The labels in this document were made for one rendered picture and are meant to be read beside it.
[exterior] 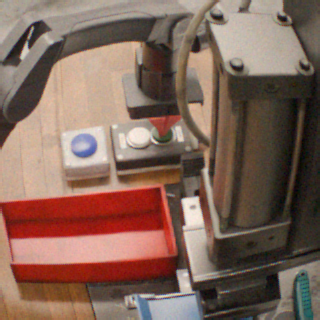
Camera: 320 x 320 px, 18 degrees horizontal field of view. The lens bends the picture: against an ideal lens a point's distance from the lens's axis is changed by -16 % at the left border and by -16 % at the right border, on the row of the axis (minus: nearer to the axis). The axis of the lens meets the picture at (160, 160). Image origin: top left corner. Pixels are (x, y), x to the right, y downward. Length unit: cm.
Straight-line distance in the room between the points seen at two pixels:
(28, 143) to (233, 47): 76
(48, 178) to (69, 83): 19
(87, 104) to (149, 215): 22
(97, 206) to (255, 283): 40
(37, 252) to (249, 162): 57
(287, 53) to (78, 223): 68
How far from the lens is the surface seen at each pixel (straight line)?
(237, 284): 116
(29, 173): 158
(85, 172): 155
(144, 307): 132
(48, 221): 152
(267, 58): 89
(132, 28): 130
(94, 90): 167
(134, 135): 156
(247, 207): 104
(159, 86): 145
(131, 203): 150
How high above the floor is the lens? 215
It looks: 52 degrees down
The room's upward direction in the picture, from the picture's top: 1 degrees clockwise
